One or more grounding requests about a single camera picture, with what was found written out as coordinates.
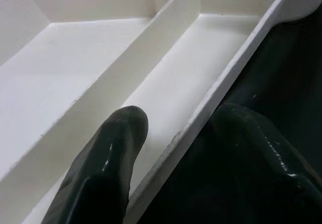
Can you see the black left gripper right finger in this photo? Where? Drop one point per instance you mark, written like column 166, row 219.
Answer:
column 271, row 178

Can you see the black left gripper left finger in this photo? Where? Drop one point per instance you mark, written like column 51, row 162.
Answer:
column 100, row 173

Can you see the white plastic table top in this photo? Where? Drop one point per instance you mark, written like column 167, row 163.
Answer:
column 75, row 58

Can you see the black cloth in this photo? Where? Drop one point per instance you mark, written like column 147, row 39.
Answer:
column 289, row 70

